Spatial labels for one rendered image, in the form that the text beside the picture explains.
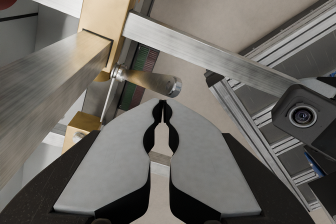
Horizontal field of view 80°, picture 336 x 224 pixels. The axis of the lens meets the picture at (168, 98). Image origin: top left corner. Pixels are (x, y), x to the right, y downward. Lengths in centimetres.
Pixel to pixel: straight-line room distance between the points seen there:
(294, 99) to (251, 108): 93
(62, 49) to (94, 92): 31
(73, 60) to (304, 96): 20
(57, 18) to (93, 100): 21
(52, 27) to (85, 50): 37
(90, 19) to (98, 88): 25
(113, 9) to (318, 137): 25
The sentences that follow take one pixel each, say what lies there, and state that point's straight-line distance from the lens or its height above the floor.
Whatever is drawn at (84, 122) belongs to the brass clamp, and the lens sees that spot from 40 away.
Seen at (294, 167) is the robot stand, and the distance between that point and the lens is 154.
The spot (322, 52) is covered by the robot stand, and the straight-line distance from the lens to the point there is 118.
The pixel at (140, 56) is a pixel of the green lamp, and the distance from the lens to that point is 44.
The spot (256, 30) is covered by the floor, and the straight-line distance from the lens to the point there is 123.
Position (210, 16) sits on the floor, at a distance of 115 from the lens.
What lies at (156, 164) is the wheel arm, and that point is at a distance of 42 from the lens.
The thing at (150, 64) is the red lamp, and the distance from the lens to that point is 44.
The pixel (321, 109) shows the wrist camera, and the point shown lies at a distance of 23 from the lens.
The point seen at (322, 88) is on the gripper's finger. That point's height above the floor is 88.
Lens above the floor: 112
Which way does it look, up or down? 62 degrees down
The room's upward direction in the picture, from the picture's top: 180 degrees clockwise
